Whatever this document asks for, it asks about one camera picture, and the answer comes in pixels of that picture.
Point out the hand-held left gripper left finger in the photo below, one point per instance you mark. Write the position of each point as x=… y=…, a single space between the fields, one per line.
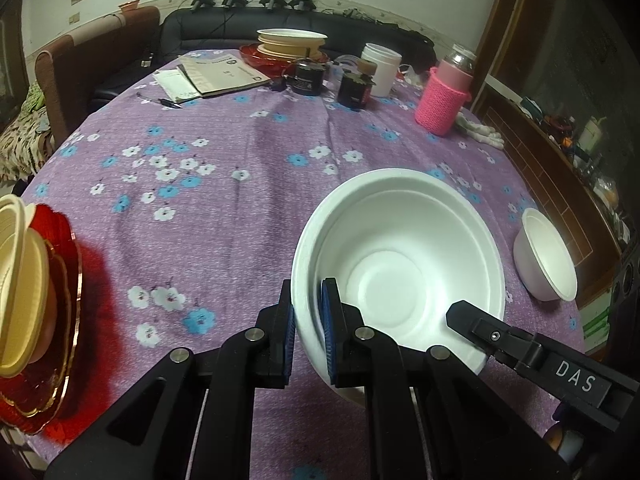
x=287 y=340

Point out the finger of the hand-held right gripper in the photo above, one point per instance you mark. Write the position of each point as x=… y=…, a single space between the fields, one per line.
x=492 y=335

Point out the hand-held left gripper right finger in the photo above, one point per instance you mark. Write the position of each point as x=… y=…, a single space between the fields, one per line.
x=330 y=335

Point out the large white foam bowl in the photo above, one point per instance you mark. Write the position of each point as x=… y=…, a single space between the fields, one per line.
x=400 y=240

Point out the red gold-rimmed glass bowl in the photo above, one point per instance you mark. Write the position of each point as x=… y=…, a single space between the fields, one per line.
x=62 y=320

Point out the large red glass plate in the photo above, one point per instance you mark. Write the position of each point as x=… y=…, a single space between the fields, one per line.
x=72 y=260

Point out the cream plastic bowl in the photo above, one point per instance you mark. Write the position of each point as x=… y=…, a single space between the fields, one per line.
x=290 y=49
x=292 y=35
x=42 y=300

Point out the cream bowls stack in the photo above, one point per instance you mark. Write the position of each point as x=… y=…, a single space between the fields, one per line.
x=12 y=285

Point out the green and white box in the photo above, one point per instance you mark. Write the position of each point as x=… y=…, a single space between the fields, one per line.
x=598 y=327

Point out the small white foam bowl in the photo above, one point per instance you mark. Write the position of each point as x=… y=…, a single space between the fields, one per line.
x=540 y=255

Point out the purple floral tablecloth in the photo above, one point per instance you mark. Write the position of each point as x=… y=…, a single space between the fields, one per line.
x=225 y=210

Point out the white gloves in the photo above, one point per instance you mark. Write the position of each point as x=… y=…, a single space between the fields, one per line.
x=482 y=131

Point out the white plastic bottle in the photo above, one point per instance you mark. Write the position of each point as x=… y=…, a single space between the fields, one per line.
x=592 y=135

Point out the black jar with label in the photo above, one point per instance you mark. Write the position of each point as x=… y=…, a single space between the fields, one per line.
x=354 y=92
x=309 y=79

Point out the bottle in pink knitted sleeve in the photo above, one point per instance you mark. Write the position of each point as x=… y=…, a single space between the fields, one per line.
x=442 y=95

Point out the small black adapter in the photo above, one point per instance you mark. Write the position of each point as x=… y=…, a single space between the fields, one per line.
x=278 y=84

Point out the black pen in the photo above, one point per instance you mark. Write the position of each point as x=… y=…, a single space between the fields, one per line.
x=167 y=103

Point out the beige booklet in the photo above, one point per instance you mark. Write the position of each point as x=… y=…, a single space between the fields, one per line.
x=225 y=75

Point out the white plastic cup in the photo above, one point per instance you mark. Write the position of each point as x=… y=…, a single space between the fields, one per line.
x=382 y=67

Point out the white paper sheet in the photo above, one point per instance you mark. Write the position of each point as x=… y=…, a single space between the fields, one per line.
x=175 y=87

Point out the dark wooden sideboard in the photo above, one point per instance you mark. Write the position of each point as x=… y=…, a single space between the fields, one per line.
x=540 y=50

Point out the black leather sofa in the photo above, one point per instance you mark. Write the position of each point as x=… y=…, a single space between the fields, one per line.
x=210 y=27

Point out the patterned blanket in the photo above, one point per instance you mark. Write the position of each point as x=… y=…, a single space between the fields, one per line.
x=22 y=150

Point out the brown armchair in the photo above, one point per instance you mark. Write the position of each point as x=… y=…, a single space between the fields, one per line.
x=75 y=65

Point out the green cloth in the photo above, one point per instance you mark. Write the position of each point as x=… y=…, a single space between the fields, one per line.
x=34 y=96

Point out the small orange dish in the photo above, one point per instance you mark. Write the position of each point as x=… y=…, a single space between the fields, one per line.
x=129 y=5

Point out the wall socket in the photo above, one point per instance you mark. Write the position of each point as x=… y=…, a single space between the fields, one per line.
x=74 y=17

